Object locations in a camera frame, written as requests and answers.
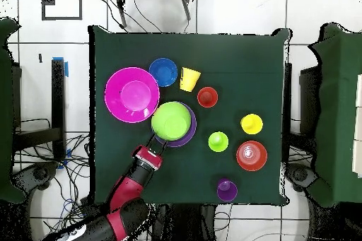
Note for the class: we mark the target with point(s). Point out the pink bowl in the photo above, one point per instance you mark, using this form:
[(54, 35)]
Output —
[(131, 95)]

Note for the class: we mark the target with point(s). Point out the purple cup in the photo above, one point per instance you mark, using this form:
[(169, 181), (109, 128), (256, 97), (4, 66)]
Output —
[(227, 191)]

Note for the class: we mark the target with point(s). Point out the blue bowl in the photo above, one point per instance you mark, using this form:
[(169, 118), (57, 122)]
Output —
[(163, 72)]

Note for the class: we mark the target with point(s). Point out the purple bowl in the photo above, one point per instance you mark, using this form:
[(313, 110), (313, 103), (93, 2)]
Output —
[(193, 130)]

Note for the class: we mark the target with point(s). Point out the tall yellow cup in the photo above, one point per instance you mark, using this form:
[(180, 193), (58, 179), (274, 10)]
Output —
[(251, 123)]

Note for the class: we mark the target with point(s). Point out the dark green tablecloth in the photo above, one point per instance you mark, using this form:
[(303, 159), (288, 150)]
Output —
[(240, 63)]

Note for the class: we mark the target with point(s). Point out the black metal stand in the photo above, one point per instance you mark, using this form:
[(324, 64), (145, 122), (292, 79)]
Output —
[(58, 96)]

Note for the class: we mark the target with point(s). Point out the orange bowl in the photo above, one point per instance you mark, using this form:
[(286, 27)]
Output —
[(258, 156)]

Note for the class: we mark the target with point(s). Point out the green cup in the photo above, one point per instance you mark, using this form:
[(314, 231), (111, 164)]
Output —
[(218, 142)]

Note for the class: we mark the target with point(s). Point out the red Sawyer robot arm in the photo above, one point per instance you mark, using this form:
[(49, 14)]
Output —
[(121, 204)]

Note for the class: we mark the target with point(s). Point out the grey robot pedestal leg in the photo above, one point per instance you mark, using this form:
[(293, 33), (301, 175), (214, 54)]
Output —
[(39, 173), (299, 174)]

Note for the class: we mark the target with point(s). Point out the orange cup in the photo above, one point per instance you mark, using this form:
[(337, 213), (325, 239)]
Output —
[(207, 96)]

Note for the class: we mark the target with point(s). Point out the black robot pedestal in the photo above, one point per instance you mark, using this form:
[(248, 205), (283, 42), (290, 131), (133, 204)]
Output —
[(183, 224)]

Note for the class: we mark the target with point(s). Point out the green bowl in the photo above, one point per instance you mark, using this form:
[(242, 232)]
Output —
[(171, 120)]

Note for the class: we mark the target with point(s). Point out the neighbouring green-clothed table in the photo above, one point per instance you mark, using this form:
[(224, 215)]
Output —
[(336, 111), (5, 111)]

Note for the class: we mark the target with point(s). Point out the blue tape strip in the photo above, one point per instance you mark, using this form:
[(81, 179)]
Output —
[(66, 70)]

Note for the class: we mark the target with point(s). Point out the yellow ribbed cup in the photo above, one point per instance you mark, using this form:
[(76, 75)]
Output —
[(189, 80)]

